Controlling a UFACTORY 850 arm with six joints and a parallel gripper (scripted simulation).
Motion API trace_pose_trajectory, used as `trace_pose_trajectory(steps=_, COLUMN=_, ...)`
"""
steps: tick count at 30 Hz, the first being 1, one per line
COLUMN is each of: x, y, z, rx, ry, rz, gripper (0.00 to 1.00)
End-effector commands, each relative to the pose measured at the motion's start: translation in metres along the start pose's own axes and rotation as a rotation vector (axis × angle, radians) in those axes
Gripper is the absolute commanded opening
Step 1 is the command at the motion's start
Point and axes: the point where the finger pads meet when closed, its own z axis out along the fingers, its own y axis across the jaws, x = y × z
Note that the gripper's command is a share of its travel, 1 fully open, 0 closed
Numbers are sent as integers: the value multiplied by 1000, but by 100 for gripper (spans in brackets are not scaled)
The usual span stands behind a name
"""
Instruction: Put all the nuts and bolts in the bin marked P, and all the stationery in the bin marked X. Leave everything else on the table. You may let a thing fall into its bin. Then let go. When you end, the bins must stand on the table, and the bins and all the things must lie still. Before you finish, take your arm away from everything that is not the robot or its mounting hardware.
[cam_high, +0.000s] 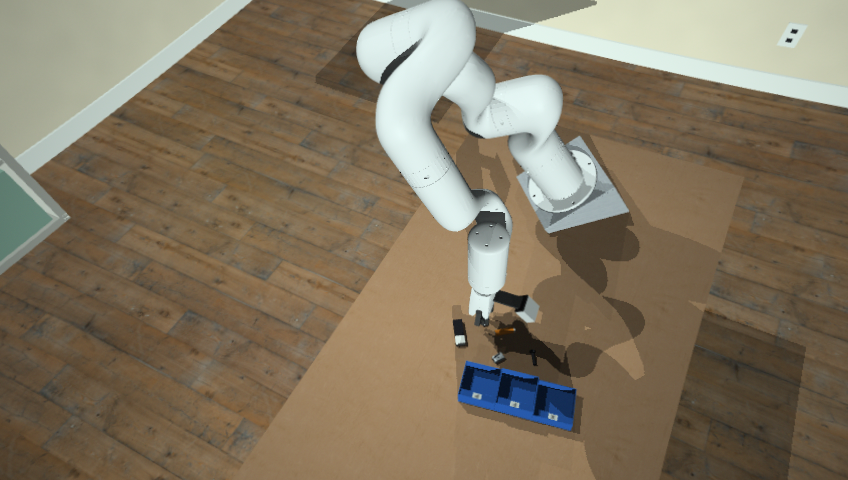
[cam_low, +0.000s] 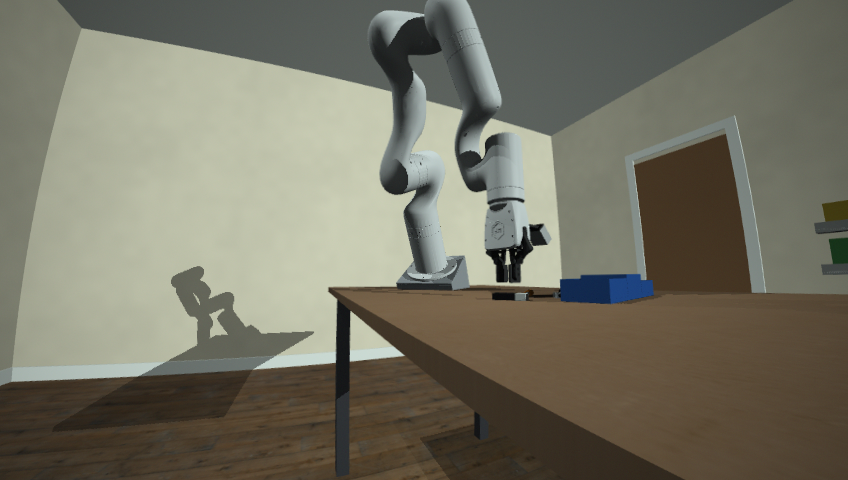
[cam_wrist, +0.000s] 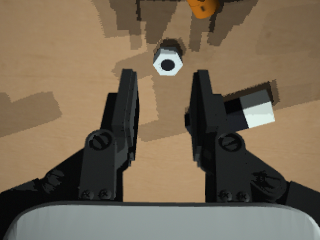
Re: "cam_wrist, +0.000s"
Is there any orange battery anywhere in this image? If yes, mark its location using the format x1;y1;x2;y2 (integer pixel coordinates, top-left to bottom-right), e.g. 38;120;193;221
187;0;220;19

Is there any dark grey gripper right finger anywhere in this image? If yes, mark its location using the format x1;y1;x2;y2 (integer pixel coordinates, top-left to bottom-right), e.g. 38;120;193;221
189;70;320;228

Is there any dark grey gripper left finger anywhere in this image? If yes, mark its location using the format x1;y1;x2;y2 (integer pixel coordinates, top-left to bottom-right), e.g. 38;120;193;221
0;69;140;240

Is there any grey hex nut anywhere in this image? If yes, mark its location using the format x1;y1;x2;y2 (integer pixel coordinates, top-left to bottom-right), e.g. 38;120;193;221
153;47;183;75

